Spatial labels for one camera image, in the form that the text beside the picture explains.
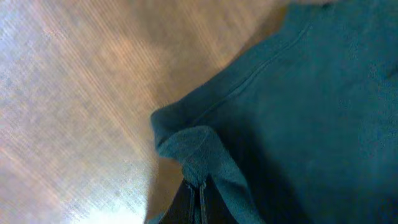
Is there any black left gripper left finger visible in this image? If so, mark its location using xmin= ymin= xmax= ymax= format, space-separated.
xmin=159 ymin=179 xmax=195 ymax=224

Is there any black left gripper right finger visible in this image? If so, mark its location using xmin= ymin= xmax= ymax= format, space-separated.
xmin=199 ymin=176 xmax=237 ymax=224

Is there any dark green t-shirt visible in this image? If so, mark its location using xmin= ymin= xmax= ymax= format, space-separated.
xmin=151 ymin=0 xmax=397 ymax=223

